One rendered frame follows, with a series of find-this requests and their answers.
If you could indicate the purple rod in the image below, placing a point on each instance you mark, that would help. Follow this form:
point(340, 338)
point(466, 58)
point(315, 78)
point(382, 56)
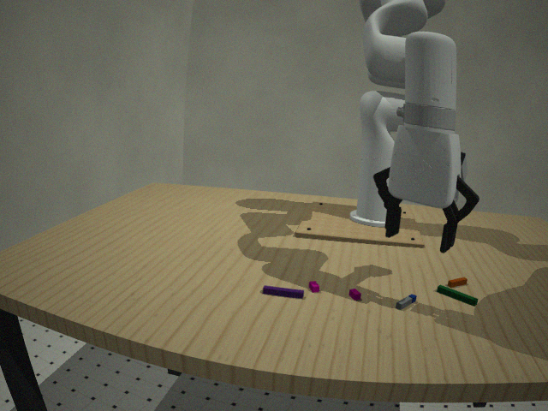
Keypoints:
point(292, 293)

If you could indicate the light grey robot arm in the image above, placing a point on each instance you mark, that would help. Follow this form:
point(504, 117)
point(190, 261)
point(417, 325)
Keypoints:
point(425, 65)

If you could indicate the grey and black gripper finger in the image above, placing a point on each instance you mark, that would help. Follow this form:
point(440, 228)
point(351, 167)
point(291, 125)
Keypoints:
point(394, 211)
point(454, 216)

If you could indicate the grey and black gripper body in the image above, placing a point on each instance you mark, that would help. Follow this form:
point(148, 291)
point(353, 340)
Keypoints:
point(424, 165)

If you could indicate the green rod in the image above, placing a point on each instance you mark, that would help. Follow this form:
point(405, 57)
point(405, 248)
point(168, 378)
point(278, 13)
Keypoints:
point(457, 295)

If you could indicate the magenta rod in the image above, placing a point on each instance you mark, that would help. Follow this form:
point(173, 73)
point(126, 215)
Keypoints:
point(354, 294)
point(313, 286)

